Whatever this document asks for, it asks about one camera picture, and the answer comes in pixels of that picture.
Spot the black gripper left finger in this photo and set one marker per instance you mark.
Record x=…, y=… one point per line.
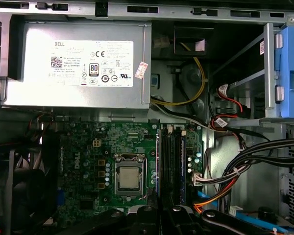
x=137, y=222

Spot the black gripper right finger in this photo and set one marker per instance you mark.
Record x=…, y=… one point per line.
x=183, y=222

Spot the blue RAM stick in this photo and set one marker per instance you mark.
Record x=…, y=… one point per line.
x=183, y=171

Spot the silver CPU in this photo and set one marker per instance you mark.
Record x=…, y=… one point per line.
x=129, y=177

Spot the metal CPU socket cover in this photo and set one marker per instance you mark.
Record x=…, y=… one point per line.
x=117, y=177

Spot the green motherboard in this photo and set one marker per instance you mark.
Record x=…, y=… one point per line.
x=127, y=137

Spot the black case fan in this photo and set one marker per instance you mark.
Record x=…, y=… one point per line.
x=29, y=191

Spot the metal drive cage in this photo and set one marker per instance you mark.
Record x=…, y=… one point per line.
x=269, y=73

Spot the grey power supply unit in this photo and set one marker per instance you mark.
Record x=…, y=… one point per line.
x=137, y=31

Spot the black open PC case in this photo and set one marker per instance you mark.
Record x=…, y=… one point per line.
x=174, y=11

